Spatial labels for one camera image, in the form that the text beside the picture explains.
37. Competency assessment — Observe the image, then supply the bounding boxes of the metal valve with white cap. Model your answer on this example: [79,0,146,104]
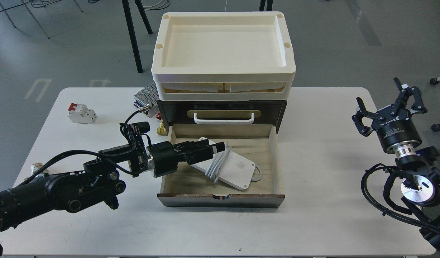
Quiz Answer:
[27,163,46,182]

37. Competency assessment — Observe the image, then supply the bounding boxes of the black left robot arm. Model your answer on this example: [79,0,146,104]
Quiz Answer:
[0,120,227,232]

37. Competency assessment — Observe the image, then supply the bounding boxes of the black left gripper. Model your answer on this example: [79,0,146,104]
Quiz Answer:
[148,139,225,178]

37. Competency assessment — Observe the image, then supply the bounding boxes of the white red circuit breaker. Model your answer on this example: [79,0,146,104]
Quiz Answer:
[68,103,97,124]

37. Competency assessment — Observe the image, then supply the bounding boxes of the perforated metal power supply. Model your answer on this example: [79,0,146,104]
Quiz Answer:
[133,82,162,120]

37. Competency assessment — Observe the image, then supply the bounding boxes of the white drawer handle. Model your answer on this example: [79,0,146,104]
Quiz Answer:
[193,112,255,125]

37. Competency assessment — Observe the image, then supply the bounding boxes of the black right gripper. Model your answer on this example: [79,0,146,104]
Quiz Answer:
[351,78,428,154]

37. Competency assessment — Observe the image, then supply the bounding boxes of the chair legs background left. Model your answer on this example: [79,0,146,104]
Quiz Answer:
[0,0,83,38]

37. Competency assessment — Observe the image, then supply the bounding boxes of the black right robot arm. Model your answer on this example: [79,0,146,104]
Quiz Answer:
[352,78,440,253]

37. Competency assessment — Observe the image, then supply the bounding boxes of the brass fitting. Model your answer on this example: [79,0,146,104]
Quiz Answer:
[157,120,168,136]

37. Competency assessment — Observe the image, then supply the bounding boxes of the white power strip with cable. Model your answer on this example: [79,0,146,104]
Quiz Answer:
[191,142,263,190]

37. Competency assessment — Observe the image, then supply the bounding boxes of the dark wooden cabinet body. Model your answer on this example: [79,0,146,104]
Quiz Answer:
[157,101,287,138]

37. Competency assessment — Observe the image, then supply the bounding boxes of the open wooden drawer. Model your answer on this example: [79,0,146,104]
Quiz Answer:
[157,124,285,209]

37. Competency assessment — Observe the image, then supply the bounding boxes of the cream plastic tray cabinet top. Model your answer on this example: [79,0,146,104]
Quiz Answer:
[151,11,296,101]

